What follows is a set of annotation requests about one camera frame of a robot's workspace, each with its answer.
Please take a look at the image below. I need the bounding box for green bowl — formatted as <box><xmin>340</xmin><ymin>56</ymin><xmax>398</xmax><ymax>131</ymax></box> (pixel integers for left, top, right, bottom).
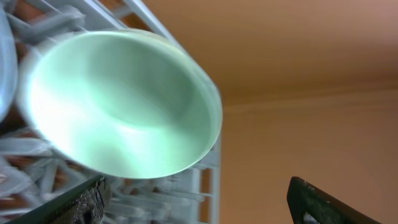
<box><xmin>17</xmin><ymin>29</ymin><xmax>223</xmax><ymax>179</ymax></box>

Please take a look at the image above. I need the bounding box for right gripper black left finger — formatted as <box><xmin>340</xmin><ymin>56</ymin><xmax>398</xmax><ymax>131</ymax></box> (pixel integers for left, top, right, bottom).
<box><xmin>6</xmin><ymin>175</ymin><xmax>111</xmax><ymax>224</ymax></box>

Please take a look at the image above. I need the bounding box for grey dishwasher rack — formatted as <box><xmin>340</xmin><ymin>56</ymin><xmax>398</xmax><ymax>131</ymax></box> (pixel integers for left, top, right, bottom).
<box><xmin>1</xmin><ymin>0</ymin><xmax>220</xmax><ymax>224</ymax></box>

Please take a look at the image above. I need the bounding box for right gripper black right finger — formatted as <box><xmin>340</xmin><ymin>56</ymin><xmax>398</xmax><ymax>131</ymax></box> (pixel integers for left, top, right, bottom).
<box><xmin>287</xmin><ymin>177</ymin><xmax>381</xmax><ymax>224</ymax></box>

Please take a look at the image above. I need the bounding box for light blue small bowl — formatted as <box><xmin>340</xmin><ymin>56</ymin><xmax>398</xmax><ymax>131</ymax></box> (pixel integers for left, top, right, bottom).
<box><xmin>0</xmin><ymin>3</ymin><xmax>18</xmax><ymax>121</ymax></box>

